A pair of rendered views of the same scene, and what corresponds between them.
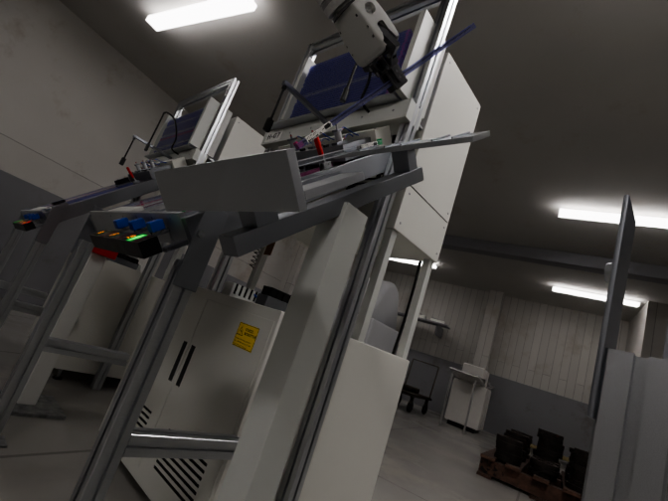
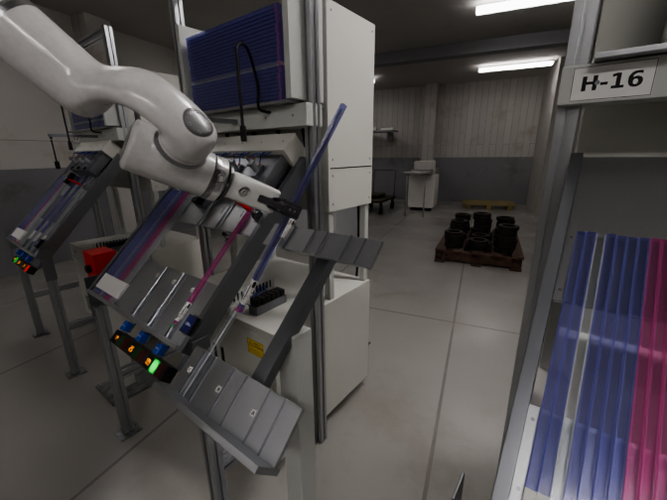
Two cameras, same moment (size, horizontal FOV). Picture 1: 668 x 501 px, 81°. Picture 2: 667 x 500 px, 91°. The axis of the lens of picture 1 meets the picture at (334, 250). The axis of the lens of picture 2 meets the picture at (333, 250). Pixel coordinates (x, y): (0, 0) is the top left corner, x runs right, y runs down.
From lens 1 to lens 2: 65 cm
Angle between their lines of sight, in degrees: 31
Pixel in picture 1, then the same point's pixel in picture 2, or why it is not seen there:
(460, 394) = (416, 186)
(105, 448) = (214, 477)
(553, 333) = (482, 106)
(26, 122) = not seen: outside the picture
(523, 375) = (462, 150)
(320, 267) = (293, 382)
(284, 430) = (309, 457)
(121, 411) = (212, 461)
